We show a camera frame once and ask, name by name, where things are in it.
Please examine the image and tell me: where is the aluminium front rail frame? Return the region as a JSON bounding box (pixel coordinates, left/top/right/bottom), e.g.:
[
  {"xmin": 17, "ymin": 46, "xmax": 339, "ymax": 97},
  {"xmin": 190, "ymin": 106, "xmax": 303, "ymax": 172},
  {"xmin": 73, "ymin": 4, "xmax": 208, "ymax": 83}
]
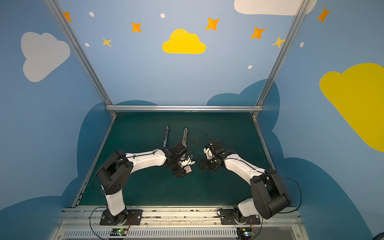
[{"xmin": 50, "ymin": 206, "xmax": 309, "ymax": 240}]

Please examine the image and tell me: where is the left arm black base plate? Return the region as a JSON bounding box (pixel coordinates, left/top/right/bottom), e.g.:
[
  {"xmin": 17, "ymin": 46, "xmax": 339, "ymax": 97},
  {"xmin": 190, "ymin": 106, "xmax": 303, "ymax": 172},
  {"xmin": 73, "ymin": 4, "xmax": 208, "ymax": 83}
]
[{"xmin": 100, "ymin": 209, "xmax": 143, "ymax": 226}]

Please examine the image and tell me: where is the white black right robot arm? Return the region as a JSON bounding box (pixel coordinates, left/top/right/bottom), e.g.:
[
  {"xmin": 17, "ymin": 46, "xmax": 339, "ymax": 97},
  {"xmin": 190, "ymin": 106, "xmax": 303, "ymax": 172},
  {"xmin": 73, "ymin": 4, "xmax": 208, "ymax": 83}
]
[{"xmin": 199, "ymin": 141, "xmax": 291, "ymax": 224}]

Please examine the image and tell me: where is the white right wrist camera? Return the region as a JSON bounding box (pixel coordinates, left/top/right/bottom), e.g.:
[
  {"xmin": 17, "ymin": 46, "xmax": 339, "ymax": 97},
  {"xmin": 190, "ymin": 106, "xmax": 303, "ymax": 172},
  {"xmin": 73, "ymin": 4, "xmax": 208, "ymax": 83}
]
[{"xmin": 204, "ymin": 148, "xmax": 214, "ymax": 160}]

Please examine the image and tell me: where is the aluminium back crossbar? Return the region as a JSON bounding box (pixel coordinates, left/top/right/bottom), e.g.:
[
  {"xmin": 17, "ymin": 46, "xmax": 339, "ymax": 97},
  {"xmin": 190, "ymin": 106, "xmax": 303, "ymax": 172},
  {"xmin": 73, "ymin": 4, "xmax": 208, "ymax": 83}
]
[{"xmin": 106, "ymin": 105, "xmax": 263, "ymax": 112}]

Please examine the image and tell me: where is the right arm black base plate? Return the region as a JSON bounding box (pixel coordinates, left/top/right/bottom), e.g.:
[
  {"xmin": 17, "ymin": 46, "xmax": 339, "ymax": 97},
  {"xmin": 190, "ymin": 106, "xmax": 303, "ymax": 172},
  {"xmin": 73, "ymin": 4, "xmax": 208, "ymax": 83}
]
[{"xmin": 217, "ymin": 208, "xmax": 261, "ymax": 225}]

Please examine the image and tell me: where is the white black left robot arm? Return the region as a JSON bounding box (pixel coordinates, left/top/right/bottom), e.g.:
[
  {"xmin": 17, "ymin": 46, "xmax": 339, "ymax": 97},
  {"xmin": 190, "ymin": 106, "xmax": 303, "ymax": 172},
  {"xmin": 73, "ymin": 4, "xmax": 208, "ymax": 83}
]
[{"xmin": 96, "ymin": 143, "xmax": 196, "ymax": 226}]

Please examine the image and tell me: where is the right aluminium frame post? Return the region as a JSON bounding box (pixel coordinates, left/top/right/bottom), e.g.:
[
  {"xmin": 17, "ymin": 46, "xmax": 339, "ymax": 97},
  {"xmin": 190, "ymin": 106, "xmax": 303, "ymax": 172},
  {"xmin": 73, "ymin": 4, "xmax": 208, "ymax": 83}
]
[{"xmin": 256, "ymin": 0, "xmax": 311, "ymax": 109}]

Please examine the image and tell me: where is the green circuit board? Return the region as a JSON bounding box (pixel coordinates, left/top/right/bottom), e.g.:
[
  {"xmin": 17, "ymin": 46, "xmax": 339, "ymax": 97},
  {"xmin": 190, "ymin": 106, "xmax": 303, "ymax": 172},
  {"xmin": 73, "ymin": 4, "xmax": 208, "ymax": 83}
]
[
  {"xmin": 110, "ymin": 229, "xmax": 129, "ymax": 237},
  {"xmin": 236, "ymin": 228, "xmax": 253, "ymax": 240}
]

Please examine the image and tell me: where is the aluminium frame post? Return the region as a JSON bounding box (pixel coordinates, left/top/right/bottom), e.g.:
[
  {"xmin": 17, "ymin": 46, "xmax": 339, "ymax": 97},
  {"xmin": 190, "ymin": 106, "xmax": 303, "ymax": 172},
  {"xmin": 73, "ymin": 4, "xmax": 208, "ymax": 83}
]
[
  {"xmin": 45, "ymin": 0, "xmax": 113, "ymax": 107},
  {"xmin": 256, "ymin": 0, "xmax": 311, "ymax": 109}
]

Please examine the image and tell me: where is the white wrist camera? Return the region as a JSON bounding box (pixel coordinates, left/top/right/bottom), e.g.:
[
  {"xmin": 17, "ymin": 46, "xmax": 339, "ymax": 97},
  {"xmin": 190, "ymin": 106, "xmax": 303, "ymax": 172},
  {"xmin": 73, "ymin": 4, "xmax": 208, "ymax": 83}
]
[
  {"xmin": 181, "ymin": 157, "xmax": 196, "ymax": 167},
  {"xmin": 204, "ymin": 148, "xmax": 214, "ymax": 160}
]

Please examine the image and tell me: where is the right green circuit board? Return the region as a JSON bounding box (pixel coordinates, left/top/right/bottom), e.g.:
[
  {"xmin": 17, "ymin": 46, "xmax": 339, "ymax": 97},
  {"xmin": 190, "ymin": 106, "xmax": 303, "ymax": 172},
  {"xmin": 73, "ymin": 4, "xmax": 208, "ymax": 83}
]
[{"xmin": 236, "ymin": 228, "xmax": 253, "ymax": 240}]

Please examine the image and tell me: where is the left aluminium frame post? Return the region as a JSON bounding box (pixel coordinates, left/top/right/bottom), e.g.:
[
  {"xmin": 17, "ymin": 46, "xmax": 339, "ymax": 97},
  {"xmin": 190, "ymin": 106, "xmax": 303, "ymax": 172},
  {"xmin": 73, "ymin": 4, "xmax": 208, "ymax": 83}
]
[{"xmin": 45, "ymin": 0, "xmax": 113, "ymax": 107}]

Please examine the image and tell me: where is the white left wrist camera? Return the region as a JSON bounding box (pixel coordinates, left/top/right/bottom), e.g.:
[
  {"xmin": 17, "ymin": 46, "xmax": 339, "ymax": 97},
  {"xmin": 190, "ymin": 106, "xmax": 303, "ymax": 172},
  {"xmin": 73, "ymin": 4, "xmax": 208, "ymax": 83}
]
[{"xmin": 181, "ymin": 157, "xmax": 196, "ymax": 167}]

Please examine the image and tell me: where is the beige black stapler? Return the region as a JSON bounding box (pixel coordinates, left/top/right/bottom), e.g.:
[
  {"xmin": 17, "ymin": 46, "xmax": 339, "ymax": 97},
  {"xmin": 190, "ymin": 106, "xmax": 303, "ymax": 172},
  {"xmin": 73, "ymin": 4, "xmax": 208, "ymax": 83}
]
[{"xmin": 182, "ymin": 128, "xmax": 189, "ymax": 148}]

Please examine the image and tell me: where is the red white staple box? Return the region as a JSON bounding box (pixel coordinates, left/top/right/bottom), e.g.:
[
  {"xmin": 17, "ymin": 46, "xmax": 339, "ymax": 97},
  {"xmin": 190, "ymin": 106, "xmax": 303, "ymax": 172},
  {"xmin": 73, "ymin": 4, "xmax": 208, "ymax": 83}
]
[{"xmin": 184, "ymin": 166, "xmax": 192, "ymax": 174}]

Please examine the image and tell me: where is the left green circuit board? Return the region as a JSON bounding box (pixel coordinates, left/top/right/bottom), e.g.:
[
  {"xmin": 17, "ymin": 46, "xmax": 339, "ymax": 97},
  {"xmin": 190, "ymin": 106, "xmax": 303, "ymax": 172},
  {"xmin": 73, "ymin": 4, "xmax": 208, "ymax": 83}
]
[{"xmin": 110, "ymin": 229, "xmax": 129, "ymax": 237}]

